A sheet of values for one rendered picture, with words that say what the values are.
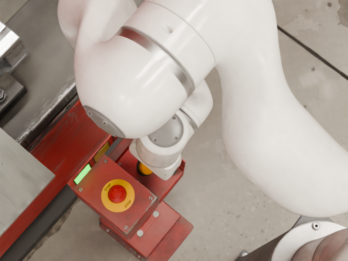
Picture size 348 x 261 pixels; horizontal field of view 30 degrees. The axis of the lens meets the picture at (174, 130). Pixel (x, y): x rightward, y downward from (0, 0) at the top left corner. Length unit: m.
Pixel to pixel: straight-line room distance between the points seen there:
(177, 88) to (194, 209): 1.57
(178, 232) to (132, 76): 1.58
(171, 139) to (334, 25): 1.50
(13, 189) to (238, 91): 0.63
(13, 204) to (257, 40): 0.67
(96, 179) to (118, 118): 0.80
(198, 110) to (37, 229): 1.17
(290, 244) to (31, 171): 0.48
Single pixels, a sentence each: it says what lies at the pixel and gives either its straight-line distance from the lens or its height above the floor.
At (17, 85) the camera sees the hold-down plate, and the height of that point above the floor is 0.90.
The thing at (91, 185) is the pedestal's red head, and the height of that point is 0.78.
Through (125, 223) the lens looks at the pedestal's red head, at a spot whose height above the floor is 0.78.
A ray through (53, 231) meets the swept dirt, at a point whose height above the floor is 0.00.
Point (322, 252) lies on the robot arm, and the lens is 0.94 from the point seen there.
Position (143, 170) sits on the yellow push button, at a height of 0.73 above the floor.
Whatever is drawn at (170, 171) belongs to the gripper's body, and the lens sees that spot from 1.22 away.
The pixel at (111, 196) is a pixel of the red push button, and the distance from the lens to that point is 1.38.
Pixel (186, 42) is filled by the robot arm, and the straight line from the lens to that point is 0.64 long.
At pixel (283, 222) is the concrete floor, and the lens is 2.23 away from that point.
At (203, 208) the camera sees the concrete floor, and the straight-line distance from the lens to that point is 2.20.
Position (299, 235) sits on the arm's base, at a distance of 1.19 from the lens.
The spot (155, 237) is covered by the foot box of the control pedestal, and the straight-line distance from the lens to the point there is 2.06.
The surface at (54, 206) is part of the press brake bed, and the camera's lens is 2.17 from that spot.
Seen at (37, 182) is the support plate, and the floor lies 1.00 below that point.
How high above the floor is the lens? 2.17
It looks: 75 degrees down
